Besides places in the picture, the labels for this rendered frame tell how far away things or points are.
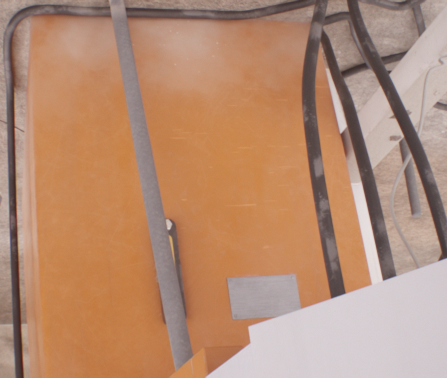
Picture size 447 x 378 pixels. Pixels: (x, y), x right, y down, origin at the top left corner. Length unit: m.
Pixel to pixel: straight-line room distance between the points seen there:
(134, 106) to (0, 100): 0.47
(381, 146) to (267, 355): 0.80
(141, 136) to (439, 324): 0.65
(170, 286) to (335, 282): 0.23
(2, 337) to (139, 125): 1.88
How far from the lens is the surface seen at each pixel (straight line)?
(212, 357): 0.74
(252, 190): 1.18
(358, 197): 1.39
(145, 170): 1.00
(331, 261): 0.75
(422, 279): 0.47
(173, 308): 0.89
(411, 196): 1.57
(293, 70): 1.31
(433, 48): 1.09
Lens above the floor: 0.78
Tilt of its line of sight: 24 degrees down
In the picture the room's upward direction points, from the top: 172 degrees clockwise
